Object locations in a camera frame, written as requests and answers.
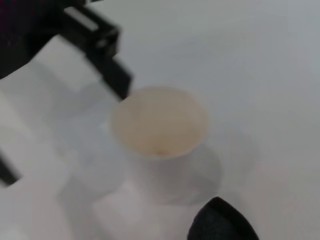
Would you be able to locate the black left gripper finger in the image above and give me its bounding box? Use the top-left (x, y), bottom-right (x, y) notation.
top-left (59, 4), bottom-right (134, 102)
top-left (0, 146), bottom-right (23, 189)

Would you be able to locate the dark blue rag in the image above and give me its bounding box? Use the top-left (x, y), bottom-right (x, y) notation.
top-left (186, 196), bottom-right (261, 240)

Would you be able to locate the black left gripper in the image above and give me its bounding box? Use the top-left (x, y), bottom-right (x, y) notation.
top-left (0, 0), bottom-right (86, 80)

